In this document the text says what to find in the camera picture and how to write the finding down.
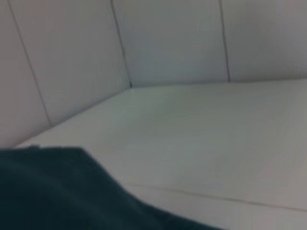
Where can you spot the teal t-shirt with FREE print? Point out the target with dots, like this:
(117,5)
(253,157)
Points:
(60,191)

